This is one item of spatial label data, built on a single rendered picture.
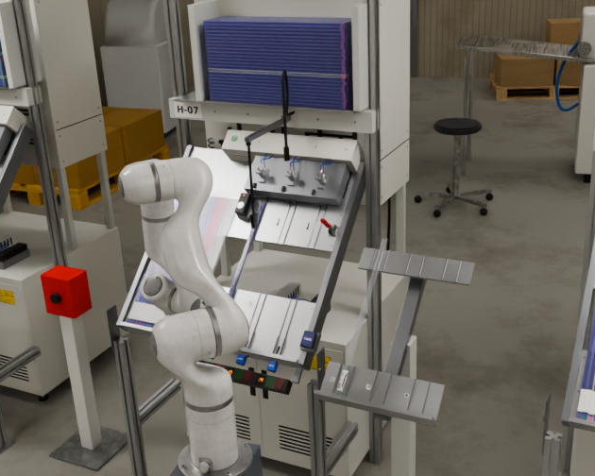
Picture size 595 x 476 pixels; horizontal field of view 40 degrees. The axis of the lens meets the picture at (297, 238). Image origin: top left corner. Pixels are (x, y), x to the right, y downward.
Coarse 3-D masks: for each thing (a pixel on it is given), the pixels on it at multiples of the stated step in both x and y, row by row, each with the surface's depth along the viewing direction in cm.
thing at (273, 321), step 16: (224, 288) 270; (240, 304) 265; (256, 304) 263; (272, 304) 261; (288, 304) 259; (304, 304) 257; (256, 320) 261; (272, 320) 259; (288, 320) 257; (304, 320) 255; (256, 336) 258; (272, 336) 256; (288, 336) 254; (272, 352) 253; (288, 352) 252
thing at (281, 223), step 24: (216, 168) 294; (240, 168) 290; (216, 192) 289; (240, 192) 285; (264, 216) 277; (288, 216) 274; (312, 216) 271; (336, 216) 268; (264, 240) 273; (288, 240) 270; (312, 240) 267
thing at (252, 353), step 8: (128, 328) 276; (136, 328) 272; (144, 328) 271; (240, 352) 258; (248, 352) 254; (256, 352) 253; (264, 352) 252; (264, 360) 257; (272, 360) 254; (280, 360) 251; (288, 360) 248; (296, 360) 247
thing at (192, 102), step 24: (216, 0) 283; (192, 24) 274; (360, 24) 249; (192, 48) 277; (360, 48) 252; (360, 72) 254; (192, 96) 291; (360, 96) 257; (288, 288) 310; (168, 384) 315; (144, 408) 301; (336, 456) 272
